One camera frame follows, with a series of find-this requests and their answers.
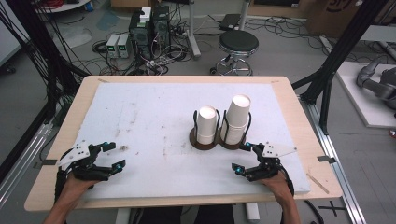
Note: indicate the grey metal desk leg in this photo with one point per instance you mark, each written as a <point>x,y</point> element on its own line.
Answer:
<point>193,34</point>

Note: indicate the black computer tower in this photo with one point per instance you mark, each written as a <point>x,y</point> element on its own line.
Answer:
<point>161,28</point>
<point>140,31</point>

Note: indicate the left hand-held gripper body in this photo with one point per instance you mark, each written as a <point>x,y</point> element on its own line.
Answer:
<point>81,169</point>

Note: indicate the black round stool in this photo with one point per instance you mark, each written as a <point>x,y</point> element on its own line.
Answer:
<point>238,42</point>

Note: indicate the thin wooden stick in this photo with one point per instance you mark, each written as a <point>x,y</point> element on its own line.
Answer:
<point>317,183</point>

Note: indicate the black tape cross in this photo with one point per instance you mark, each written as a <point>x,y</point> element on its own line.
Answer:
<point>332,208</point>

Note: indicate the brown cardboard box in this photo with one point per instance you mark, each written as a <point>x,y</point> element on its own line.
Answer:
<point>333,15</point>

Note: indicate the person's right hand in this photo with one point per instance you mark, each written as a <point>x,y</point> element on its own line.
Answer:
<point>280,186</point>

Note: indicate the aluminium floor rail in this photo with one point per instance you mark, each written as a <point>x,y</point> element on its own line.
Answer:
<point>336,161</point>
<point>21,168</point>

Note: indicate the person's dark trousers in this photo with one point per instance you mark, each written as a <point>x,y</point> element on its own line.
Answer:
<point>186,215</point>

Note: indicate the grey bench power supply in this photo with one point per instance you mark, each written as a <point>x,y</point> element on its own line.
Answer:
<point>112,46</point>
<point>124,46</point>

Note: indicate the tall stack of paper cups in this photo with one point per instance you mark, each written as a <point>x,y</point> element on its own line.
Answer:
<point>237,118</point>

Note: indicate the white floor platform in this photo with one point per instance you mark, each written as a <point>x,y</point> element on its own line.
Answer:
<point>361,102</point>

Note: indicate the short stack of paper cups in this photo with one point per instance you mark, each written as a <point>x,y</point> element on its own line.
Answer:
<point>206,124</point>

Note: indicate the black flat box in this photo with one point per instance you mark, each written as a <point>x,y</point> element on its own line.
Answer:
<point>230,22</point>

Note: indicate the black tape strip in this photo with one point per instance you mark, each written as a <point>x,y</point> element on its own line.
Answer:
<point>49,162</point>
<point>326,159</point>

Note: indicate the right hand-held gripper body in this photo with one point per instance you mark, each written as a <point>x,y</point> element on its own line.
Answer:
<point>266,169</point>

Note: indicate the black metal frame stand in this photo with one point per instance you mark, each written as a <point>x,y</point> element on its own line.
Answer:
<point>339,53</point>
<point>53,68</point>

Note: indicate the person's left hand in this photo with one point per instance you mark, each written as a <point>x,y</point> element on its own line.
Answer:
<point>74,188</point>

